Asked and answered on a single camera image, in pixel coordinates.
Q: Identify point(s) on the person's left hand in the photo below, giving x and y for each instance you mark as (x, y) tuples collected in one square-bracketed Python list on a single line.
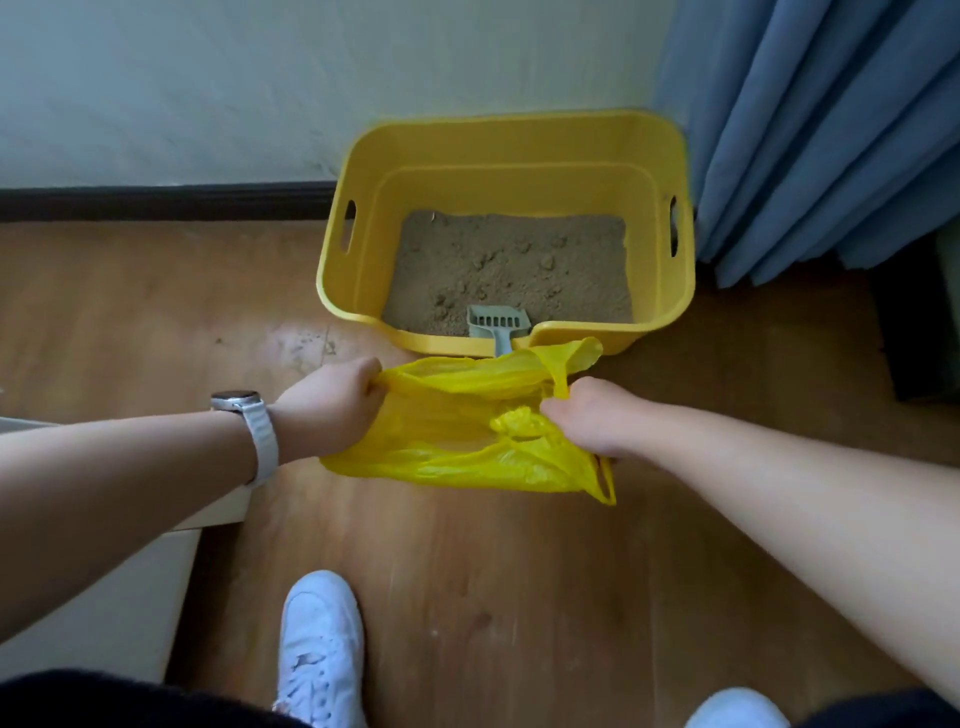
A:
[(330, 409)]

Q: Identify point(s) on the person's right hand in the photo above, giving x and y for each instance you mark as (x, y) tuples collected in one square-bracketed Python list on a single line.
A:
[(592, 416)]

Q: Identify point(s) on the person's left fingers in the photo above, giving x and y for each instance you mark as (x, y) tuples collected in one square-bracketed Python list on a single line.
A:
[(370, 382)]

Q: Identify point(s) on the person's right fingers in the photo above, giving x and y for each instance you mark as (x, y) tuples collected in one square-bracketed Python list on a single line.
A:
[(559, 416)]

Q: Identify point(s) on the yellow plastic bag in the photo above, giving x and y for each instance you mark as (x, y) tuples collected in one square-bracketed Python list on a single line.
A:
[(465, 435)]

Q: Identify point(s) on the person's right forearm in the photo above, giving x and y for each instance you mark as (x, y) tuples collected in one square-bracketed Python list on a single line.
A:
[(810, 525)]

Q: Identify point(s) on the person's left forearm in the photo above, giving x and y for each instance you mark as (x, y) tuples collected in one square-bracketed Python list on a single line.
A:
[(120, 510)]

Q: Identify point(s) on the grey litter scoop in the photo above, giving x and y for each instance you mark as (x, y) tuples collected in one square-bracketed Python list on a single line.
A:
[(496, 324)]

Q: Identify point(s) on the white smartwatch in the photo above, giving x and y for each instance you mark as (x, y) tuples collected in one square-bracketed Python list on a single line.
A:
[(253, 427)]

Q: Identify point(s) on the sandy cat litter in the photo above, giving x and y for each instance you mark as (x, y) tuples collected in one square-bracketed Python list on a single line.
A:
[(510, 274)]

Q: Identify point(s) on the yellow plastic litter box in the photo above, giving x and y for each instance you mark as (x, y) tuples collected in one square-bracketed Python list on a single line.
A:
[(420, 187)]

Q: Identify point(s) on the white sneaker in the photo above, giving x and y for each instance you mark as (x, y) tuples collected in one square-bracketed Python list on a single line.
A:
[(736, 710), (321, 652)]

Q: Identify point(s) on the white cabinet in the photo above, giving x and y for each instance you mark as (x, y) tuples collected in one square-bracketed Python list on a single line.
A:
[(97, 600)]

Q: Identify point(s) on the black furniture base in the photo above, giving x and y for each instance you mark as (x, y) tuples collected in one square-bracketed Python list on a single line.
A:
[(919, 322)]

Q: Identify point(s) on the blue curtain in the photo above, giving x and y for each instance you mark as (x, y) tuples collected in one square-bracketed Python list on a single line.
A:
[(817, 127)]

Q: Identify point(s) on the black trousers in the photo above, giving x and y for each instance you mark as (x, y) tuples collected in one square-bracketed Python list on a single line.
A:
[(135, 701)]

